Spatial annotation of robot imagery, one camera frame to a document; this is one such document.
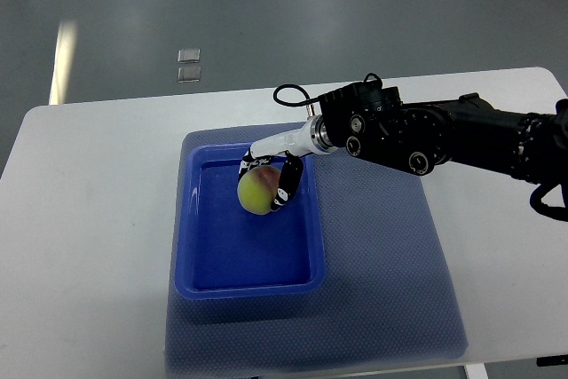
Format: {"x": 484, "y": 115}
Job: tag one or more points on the metal floor plate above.
{"x": 189, "y": 55}
{"x": 189, "y": 74}

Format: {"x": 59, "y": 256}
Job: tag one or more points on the yellow-red peach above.
{"x": 257, "y": 189}

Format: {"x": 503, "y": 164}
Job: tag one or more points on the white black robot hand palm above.
{"x": 311, "y": 138}

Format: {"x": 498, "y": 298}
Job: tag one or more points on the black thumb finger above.
{"x": 289, "y": 181}

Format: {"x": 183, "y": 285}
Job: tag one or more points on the lower metal floor plate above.
{"x": 189, "y": 74}

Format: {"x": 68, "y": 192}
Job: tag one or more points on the white table leg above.
{"x": 475, "y": 371}

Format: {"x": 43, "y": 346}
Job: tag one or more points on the blue plastic tray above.
{"x": 225, "y": 252}

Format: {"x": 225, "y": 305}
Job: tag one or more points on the upper metal floor plate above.
{"x": 189, "y": 55}

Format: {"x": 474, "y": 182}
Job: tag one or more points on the blue-grey textured mat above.
{"x": 387, "y": 297}

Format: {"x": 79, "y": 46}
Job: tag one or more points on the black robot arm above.
{"x": 372, "y": 124}

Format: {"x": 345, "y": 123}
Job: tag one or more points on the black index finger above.
{"x": 249, "y": 162}

